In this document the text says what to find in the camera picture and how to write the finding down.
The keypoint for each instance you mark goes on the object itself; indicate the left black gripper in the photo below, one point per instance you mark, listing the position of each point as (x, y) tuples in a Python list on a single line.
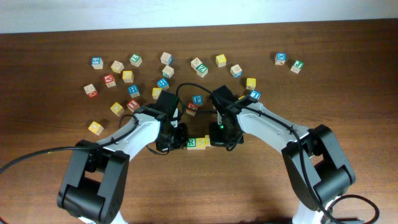
[(182, 128)]

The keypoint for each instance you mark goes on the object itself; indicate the yellow block top centre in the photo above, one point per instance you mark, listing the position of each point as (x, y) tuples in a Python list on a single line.
[(221, 60)]

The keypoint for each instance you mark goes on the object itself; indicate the blue H block left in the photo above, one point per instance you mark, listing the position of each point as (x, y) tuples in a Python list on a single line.
[(133, 91)]

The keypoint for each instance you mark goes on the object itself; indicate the yellow block far lower left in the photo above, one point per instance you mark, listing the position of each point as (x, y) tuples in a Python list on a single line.
[(96, 128)]

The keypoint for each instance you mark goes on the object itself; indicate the blue X block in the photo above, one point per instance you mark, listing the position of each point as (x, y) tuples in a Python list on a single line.
[(280, 58)]

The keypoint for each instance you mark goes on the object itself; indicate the green R block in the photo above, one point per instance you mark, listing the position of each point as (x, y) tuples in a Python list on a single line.
[(191, 144)]

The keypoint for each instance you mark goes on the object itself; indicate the plain wood block blue side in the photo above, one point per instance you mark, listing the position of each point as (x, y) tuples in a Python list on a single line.
[(166, 58)]

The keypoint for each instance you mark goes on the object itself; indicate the plain wood block left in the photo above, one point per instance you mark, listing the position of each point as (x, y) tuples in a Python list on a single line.
[(117, 67)]

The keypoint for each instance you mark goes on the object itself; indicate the wood block blue side right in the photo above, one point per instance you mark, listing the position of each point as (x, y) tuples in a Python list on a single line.
[(236, 71)]

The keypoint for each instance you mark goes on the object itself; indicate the blue T block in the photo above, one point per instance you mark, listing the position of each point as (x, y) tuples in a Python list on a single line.
[(255, 94)]

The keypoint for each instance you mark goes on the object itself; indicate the blue P block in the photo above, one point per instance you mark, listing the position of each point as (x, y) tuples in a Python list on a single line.
[(198, 100)]

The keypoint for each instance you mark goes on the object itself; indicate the yellow G block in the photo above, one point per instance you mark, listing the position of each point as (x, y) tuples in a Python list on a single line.
[(128, 76)]

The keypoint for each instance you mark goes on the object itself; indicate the green L block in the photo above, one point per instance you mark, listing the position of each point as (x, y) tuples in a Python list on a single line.
[(135, 60)]

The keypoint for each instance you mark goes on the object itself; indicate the blue H block upper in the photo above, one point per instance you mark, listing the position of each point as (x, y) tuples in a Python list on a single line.
[(163, 84)]

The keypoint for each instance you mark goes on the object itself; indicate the wood block red side left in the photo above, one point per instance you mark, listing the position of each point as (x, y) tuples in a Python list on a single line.
[(90, 91)]

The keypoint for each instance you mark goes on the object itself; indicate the yellow block centre left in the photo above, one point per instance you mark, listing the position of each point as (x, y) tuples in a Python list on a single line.
[(156, 93)]

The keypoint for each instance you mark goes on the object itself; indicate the yellow block right upper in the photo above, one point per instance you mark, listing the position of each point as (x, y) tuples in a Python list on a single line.
[(250, 83)]

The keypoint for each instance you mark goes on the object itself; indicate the blue number five block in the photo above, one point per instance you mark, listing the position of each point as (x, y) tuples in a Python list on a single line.
[(97, 63)]

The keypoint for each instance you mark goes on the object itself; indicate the green Z block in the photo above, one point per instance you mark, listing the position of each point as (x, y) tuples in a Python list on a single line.
[(202, 70)]

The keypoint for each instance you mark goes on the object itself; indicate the yellow S block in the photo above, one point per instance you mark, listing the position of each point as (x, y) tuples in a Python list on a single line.
[(200, 143), (208, 142)]

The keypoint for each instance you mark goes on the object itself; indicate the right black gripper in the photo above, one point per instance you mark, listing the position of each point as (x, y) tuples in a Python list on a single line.
[(216, 139)]

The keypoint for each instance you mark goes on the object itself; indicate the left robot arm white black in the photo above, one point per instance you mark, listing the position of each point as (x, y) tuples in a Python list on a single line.
[(94, 183)]

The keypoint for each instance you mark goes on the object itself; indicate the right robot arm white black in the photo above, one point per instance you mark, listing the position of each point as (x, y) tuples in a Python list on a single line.
[(318, 169)]

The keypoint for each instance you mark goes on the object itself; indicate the red I block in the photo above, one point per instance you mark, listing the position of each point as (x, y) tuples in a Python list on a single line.
[(133, 105)]

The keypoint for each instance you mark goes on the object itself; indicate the leaf wood block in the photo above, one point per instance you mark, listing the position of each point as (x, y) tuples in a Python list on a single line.
[(195, 63)]

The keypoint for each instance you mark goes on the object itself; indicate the green J block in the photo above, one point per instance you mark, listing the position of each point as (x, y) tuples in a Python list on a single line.
[(297, 66)]

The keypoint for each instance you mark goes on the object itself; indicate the plain wood block green side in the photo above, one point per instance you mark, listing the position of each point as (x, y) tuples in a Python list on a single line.
[(168, 71)]

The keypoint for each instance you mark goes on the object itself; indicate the blue h block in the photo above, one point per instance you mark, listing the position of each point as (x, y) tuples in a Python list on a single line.
[(133, 91), (163, 84)]

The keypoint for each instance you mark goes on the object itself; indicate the red Y block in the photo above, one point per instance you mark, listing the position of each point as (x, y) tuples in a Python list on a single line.
[(109, 80)]

